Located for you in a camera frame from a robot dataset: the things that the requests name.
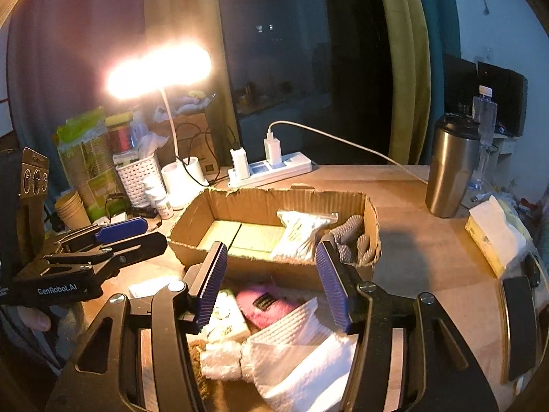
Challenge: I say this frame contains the brown teddy bear plush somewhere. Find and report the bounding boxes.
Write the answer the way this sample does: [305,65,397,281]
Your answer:
[188,340,210,400]

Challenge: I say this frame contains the black phone on table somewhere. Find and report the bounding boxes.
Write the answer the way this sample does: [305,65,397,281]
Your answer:
[502,275,537,381]

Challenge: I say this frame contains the white charger with black cable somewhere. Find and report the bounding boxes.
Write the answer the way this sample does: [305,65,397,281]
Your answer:
[230,147,250,181]

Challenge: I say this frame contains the brown cardboard box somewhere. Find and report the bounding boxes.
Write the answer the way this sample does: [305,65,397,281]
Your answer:
[167,188,382,290]

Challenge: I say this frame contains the white power strip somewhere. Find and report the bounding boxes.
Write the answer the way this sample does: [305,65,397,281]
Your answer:
[228,152,313,189]

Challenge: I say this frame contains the white pill bottle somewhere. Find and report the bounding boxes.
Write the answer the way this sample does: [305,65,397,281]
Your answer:
[142,174,166,205]
[154,194,174,220]

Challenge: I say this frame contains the clear plastic water bottle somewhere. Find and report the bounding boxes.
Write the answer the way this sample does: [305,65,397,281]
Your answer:
[470,85,497,191]

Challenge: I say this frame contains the white plastic basket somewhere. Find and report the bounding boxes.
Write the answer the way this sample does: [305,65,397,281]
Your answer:
[115,154,164,207]

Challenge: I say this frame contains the red thread spool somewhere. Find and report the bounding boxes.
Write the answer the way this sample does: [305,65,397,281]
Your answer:
[107,124,134,155]

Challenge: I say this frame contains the brown paper bag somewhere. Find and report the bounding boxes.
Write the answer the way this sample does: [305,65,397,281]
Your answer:
[149,113,219,178]

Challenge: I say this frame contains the stack of paper cups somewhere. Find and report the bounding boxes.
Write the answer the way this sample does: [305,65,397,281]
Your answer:
[55,190,91,231]

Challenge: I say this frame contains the green paper cup package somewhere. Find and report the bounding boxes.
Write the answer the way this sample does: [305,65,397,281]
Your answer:
[54,107,123,221]

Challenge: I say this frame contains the black computer monitor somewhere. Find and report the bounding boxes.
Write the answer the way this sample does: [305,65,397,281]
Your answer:
[477,62,528,137]

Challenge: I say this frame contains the white embossed paper towel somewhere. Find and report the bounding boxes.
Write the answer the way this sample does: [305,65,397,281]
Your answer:
[240,298,357,411]

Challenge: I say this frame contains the pink fluffy plush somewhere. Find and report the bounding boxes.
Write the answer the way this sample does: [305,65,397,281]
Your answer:
[235,284,299,329]

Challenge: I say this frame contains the white cloth bag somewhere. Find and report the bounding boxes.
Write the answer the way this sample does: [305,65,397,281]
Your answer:
[270,210,339,263]

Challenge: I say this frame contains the stainless steel tumbler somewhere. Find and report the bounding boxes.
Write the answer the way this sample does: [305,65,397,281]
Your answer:
[425,114,480,219]

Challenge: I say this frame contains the person's left hand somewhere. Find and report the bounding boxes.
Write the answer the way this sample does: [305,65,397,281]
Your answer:
[17,306,51,332]

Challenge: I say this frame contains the yellow tissue pack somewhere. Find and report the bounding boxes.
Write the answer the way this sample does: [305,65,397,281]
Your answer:
[464,195,528,279]

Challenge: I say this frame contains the white desk lamp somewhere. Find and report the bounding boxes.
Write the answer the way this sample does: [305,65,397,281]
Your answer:
[105,38,212,210]

